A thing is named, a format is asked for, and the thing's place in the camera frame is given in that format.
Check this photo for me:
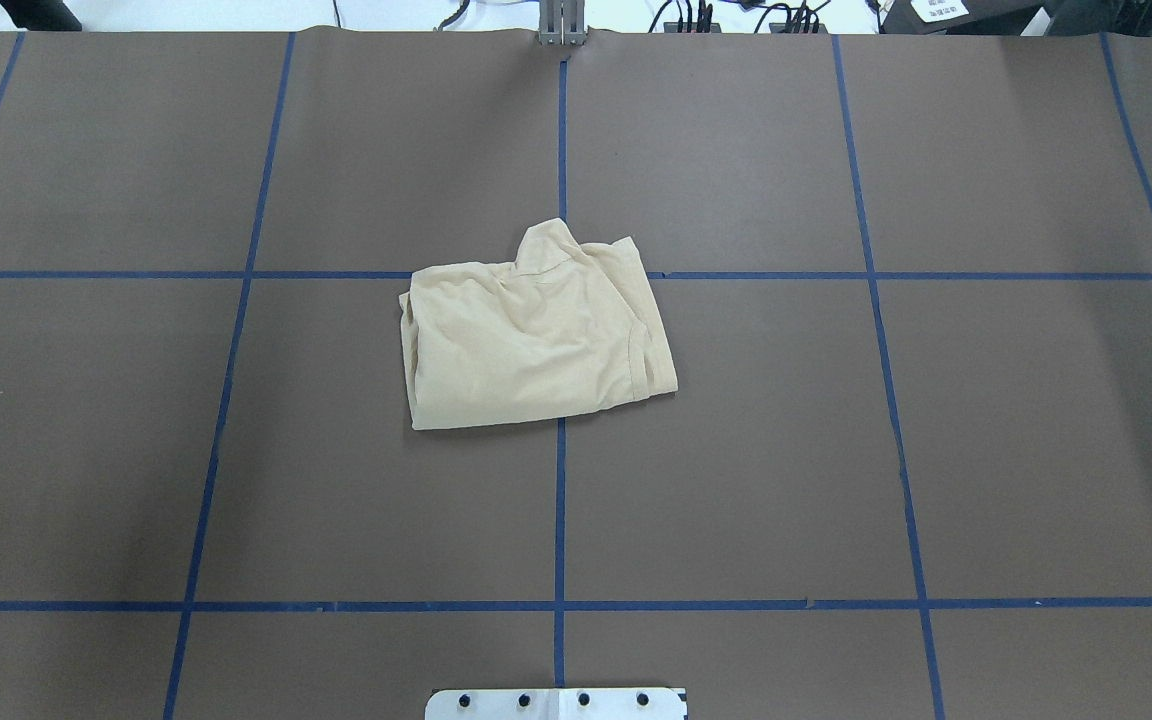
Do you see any aluminium frame post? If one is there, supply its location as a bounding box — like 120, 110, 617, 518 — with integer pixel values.
538, 0, 588, 47

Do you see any white central pedestal column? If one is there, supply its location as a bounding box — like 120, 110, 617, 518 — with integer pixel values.
424, 687, 689, 719

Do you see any beige long-sleeve printed shirt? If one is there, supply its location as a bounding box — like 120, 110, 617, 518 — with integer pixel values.
397, 218, 679, 430

